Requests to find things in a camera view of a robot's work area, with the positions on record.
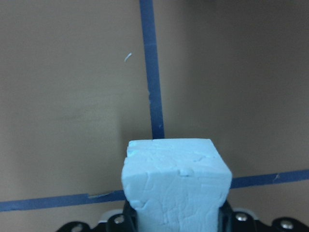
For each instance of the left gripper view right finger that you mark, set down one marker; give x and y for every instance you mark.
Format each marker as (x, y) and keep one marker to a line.
(225, 218)

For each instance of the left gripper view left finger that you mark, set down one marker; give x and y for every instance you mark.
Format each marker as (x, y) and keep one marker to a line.
(130, 218)

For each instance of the light blue foam block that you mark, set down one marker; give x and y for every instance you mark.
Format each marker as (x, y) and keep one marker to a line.
(175, 185)

